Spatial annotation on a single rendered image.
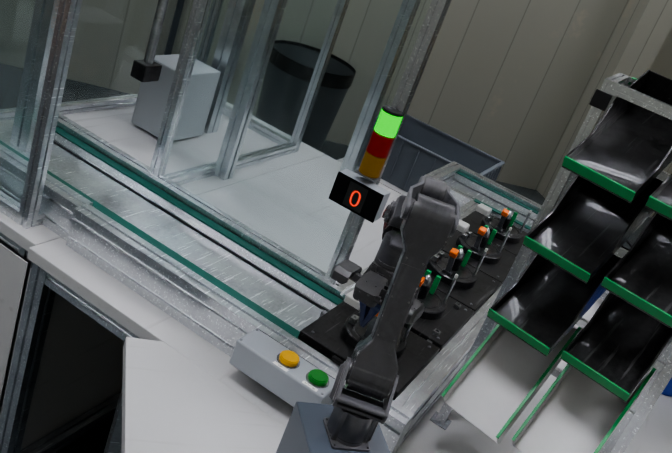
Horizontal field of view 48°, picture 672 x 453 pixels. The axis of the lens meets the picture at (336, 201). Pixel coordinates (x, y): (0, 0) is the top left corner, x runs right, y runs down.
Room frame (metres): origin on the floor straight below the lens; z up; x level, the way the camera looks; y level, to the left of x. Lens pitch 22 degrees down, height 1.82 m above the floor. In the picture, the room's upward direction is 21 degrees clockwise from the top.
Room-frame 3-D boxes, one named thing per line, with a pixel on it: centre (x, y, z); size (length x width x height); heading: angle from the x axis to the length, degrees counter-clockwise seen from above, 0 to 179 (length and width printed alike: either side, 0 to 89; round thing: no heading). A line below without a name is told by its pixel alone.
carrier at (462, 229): (2.10, -0.45, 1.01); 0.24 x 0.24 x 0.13; 69
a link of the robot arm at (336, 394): (0.97, -0.14, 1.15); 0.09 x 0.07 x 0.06; 91
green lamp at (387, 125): (1.59, -0.05, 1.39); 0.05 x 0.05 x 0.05
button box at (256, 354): (1.24, -0.02, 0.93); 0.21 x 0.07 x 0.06; 69
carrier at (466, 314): (1.65, -0.27, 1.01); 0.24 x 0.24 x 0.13; 69
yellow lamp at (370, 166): (1.59, -0.05, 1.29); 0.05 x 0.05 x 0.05
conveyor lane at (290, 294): (1.54, 0.09, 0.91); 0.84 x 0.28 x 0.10; 69
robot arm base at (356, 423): (0.97, -0.15, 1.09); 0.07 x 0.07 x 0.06; 22
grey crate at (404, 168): (3.55, -0.35, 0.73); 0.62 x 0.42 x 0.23; 69
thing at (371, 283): (1.24, -0.12, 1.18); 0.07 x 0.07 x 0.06; 71
